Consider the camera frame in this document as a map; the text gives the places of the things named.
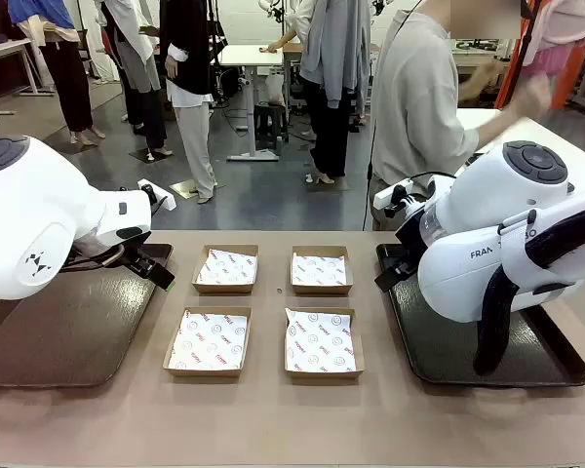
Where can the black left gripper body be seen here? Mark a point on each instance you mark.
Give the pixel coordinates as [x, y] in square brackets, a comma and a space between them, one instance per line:
[139, 256]

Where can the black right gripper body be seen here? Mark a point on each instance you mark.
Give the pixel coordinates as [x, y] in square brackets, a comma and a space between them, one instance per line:
[412, 239]

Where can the brown cardboard donut box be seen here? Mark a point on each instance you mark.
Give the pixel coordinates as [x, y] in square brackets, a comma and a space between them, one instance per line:
[322, 376]
[322, 290]
[205, 373]
[224, 288]

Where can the white red-printed paper liner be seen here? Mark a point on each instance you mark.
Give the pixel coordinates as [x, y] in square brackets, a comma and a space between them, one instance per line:
[229, 267]
[319, 269]
[319, 341]
[209, 341]

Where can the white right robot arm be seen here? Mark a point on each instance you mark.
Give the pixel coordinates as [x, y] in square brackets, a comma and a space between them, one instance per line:
[468, 273]

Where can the person's right forearm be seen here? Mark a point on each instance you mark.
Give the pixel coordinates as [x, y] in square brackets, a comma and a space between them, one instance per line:
[497, 124]

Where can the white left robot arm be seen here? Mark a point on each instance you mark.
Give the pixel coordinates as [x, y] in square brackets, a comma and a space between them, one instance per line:
[29, 219]

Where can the person's left hand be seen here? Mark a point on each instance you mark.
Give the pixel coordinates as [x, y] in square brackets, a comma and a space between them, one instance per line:
[491, 72]

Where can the person's right hand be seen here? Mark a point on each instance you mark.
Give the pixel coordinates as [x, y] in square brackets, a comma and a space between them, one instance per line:
[534, 96]

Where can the person in beige sweater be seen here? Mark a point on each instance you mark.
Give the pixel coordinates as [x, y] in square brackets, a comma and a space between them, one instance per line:
[414, 107]

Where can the black stool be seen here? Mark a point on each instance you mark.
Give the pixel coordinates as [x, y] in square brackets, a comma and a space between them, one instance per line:
[269, 122]

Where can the large white table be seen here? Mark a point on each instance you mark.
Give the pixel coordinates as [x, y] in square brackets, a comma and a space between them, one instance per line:
[582, 151]

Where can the mannequin with white shirt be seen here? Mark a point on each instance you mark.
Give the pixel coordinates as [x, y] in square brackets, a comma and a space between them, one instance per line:
[136, 63]

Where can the mannequin with blue top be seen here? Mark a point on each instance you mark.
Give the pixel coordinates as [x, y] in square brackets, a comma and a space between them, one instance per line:
[68, 73]

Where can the mannequin with black top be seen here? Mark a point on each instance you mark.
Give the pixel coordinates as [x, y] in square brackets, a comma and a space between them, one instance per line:
[190, 58]

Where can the white plastic bag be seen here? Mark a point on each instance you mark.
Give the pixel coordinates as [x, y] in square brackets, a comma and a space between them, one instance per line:
[274, 88]

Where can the white standing desk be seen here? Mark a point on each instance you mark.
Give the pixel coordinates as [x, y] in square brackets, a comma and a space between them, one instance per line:
[248, 56]

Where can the white table with metal legs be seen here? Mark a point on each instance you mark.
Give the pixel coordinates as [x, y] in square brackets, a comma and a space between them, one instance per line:
[5, 49]

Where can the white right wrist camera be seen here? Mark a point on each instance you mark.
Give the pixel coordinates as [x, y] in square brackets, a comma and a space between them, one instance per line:
[392, 194]

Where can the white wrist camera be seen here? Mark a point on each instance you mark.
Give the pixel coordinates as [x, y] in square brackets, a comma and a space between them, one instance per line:
[163, 197]
[392, 194]

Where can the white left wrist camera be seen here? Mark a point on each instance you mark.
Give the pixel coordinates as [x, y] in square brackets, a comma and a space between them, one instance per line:
[163, 197]

